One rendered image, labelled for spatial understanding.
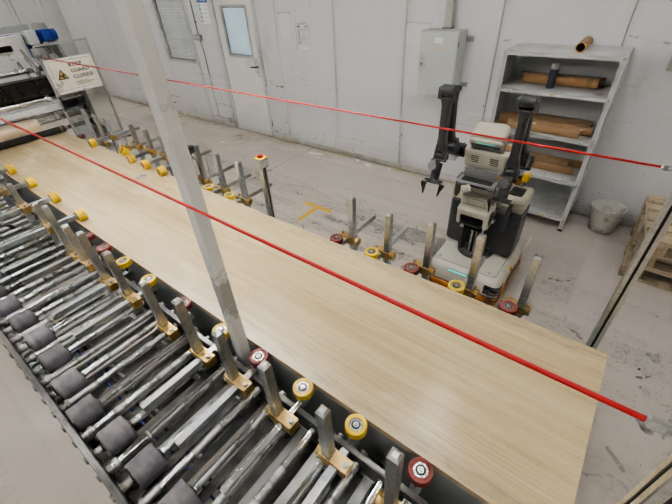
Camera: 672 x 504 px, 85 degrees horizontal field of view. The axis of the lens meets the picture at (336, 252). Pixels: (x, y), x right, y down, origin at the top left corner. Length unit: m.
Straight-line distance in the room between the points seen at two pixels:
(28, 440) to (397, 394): 2.36
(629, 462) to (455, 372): 1.39
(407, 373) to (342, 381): 0.26
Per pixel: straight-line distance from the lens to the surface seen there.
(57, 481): 2.87
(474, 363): 1.63
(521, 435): 1.51
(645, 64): 4.20
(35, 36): 5.26
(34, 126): 5.15
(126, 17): 1.13
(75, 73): 5.20
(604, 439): 2.77
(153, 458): 1.61
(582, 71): 4.22
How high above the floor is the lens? 2.17
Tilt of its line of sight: 37 degrees down
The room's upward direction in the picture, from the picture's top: 4 degrees counter-clockwise
